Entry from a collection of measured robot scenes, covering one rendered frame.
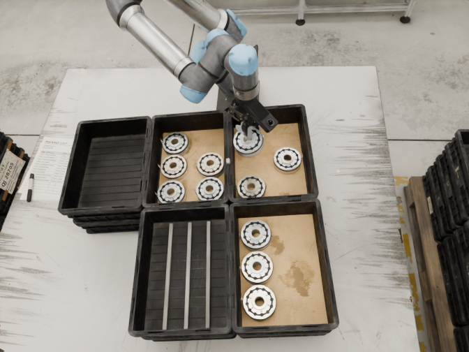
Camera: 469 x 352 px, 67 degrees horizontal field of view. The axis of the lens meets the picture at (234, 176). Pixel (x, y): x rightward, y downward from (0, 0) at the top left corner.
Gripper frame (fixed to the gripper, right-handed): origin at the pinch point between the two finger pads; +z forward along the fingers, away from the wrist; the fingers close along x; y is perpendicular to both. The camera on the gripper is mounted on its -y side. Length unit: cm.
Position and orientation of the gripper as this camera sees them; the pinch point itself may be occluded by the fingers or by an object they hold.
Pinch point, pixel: (254, 134)
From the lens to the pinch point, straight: 124.4
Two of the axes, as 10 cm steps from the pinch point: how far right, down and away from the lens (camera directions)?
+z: 0.9, 4.8, 8.7
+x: -6.4, 7.0, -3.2
